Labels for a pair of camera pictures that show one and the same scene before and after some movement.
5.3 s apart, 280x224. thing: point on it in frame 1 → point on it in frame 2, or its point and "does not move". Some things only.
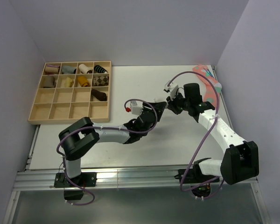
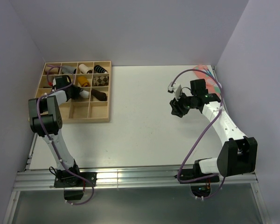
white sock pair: (157, 100) → (84, 94)
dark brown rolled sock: (101, 96) does not move
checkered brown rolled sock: (100, 80) does not move
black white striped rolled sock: (100, 69) does not move
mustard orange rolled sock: (83, 81) does not move
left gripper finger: (159, 110) → (75, 94)
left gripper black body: (144, 104) → (71, 89)
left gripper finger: (160, 105) → (77, 89)
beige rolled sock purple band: (52, 69) does not move
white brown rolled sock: (84, 69) does not move
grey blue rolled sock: (67, 69) does not move
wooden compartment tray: (72, 92) does not move
